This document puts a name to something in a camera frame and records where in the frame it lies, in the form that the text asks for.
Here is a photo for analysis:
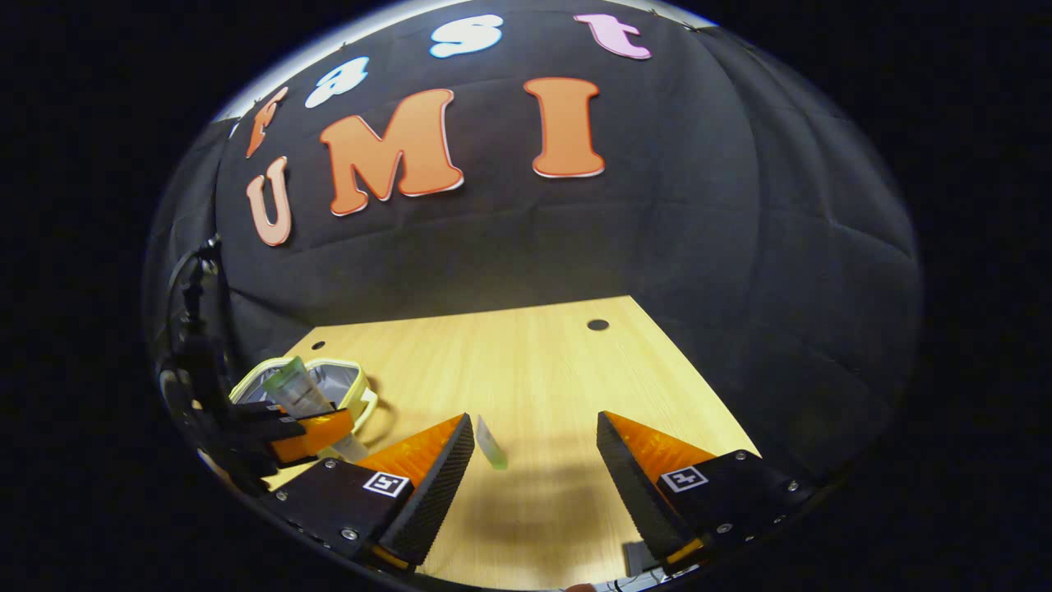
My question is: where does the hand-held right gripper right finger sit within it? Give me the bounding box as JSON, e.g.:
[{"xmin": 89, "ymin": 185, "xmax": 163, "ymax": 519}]
[{"xmin": 596, "ymin": 411, "xmax": 819, "ymax": 576}]

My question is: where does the wide green white tube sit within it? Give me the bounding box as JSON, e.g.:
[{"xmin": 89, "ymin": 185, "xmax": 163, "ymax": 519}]
[{"xmin": 263, "ymin": 356, "xmax": 371, "ymax": 463}]

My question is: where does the slim white green tube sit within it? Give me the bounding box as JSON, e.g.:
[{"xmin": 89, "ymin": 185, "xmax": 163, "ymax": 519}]
[{"xmin": 477, "ymin": 415, "xmax": 509, "ymax": 471}]

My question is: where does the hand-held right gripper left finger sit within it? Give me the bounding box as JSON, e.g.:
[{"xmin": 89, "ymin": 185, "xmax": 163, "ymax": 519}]
[{"xmin": 271, "ymin": 413, "xmax": 476, "ymax": 568}]

